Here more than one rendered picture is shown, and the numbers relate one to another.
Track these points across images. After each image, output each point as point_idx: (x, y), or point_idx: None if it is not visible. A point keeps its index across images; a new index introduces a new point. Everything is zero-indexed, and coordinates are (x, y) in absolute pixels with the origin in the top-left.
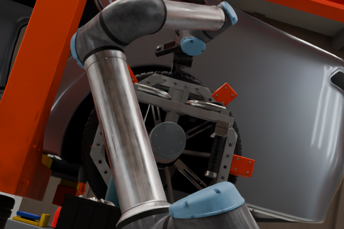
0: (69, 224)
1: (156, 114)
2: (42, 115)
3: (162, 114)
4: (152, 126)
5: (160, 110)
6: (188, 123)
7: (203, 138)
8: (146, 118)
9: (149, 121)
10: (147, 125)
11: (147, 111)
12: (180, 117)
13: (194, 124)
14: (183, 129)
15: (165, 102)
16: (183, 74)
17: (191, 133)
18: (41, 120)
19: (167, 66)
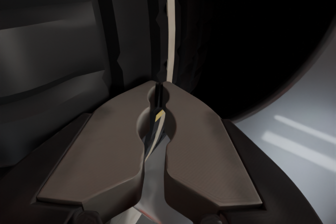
0: None
1: None
2: None
3: (243, 5)
4: None
5: (253, 1)
6: (224, 50)
7: (202, 70)
8: None
9: None
10: None
11: None
12: (236, 39)
13: (222, 60)
14: (216, 42)
15: None
16: (295, 65)
17: (209, 54)
18: None
19: (334, 21)
